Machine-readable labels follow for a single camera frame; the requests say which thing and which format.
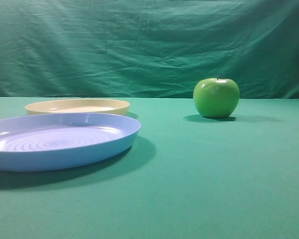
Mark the yellow plastic plate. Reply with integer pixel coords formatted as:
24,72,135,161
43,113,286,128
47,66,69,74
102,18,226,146
24,98,130,116

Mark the blue plastic plate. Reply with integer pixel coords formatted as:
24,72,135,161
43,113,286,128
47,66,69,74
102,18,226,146
0,113,141,172

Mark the green apple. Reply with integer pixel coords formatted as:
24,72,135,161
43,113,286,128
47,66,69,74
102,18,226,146
193,77,240,119

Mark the green table cloth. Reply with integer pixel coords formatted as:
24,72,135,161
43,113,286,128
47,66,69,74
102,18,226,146
0,98,299,239

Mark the green backdrop cloth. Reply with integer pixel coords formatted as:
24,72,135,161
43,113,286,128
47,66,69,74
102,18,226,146
0,0,299,99

